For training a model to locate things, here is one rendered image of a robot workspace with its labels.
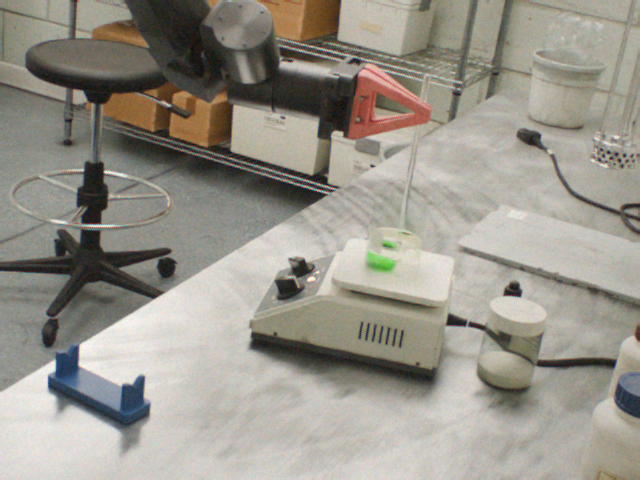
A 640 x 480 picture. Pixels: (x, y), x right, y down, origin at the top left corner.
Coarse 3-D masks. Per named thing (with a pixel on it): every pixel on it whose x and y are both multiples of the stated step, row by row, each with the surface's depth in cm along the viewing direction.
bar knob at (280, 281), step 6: (294, 276) 112; (276, 282) 113; (282, 282) 113; (288, 282) 112; (294, 282) 112; (282, 288) 113; (288, 288) 113; (294, 288) 112; (300, 288) 112; (276, 294) 113; (282, 294) 113; (288, 294) 112; (294, 294) 112
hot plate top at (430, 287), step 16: (352, 240) 118; (352, 256) 114; (432, 256) 117; (336, 272) 110; (352, 272) 110; (368, 272) 111; (432, 272) 113; (448, 272) 114; (352, 288) 108; (368, 288) 108; (384, 288) 108; (400, 288) 108; (416, 288) 109; (432, 288) 109; (448, 288) 110; (432, 304) 107
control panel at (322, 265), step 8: (328, 256) 120; (320, 264) 118; (328, 264) 117; (280, 272) 121; (288, 272) 121; (320, 272) 116; (304, 280) 115; (312, 280) 114; (320, 280) 113; (272, 288) 117; (304, 288) 113; (312, 288) 112; (264, 296) 116; (272, 296) 115; (296, 296) 111; (304, 296) 110; (264, 304) 113; (272, 304) 112; (280, 304) 111; (256, 312) 112
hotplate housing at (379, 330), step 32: (320, 288) 111; (256, 320) 111; (288, 320) 110; (320, 320) 110; (352, 320) 109; (384, 320) 108; (416, 320) 108; (448, 320) 116; (320, 352) 111; (352, 352) 111; (384, 352) 110; (416, 352) 109
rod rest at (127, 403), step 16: (64, 352) 99; (64, 368) 99; (80, 368) 101; (48, 384) 99; (64, 384) 98; (80, 384) 99; (96, 384) 99; (112, 384) 99; (128, 384) 95; (144, 384) 97; (80, 400) 98; (96, 400) 96; (112, 400) 97; (128, 400) 95; (144, 400) 97; (112, 416) 96; (128, 416) 95
